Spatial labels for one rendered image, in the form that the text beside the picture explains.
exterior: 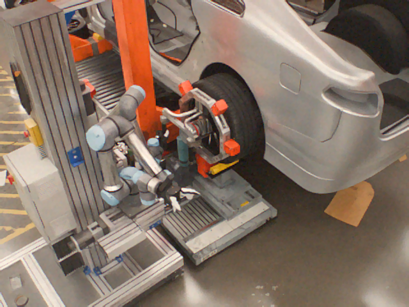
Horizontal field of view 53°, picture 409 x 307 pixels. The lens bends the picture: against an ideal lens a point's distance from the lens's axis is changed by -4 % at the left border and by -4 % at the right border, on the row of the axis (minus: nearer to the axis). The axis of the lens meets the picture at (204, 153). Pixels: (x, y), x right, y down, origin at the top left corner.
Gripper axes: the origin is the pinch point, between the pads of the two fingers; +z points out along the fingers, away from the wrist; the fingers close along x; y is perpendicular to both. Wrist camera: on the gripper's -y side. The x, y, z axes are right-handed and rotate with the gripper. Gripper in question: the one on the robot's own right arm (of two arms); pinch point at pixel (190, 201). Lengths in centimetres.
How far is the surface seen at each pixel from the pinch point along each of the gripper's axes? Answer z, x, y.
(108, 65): -285, -210, 70
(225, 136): -37, -88, 19
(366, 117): 51, -89, -28
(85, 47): -281, -172, 35
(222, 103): -42, -90, -3
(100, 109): -206, -125, 70
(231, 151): -29, -85, 26
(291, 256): 23, -103, 111
